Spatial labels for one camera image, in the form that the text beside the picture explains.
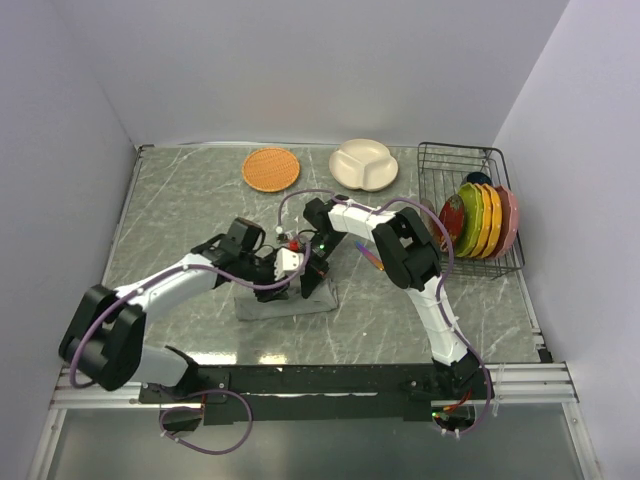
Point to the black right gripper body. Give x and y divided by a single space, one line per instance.
320 249

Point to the grey cloth napkin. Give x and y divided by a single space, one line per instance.
323 299

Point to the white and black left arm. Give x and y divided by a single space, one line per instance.
104 343

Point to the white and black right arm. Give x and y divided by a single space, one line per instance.
412 261

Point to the orange woven round coaster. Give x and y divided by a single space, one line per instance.
271 169

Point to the cream divided plate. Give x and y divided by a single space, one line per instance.
363 164

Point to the iridescent purple knife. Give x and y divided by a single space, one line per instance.
370 256

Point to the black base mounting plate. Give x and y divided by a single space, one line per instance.
236 393

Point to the red patterned plate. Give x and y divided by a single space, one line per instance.
453 218

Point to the green scalloped plate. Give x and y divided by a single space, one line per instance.
474 207

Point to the dark blue bowl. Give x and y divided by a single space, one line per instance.
478 177

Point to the yellow scalloped plate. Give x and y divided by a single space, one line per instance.
479 250

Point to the orange scalloped plate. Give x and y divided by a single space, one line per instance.
496 221

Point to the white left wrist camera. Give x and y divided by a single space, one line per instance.
289 259

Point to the black wire dish rack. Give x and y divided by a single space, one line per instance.
441 169

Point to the aluminium frame rail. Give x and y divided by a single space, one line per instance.
514 383

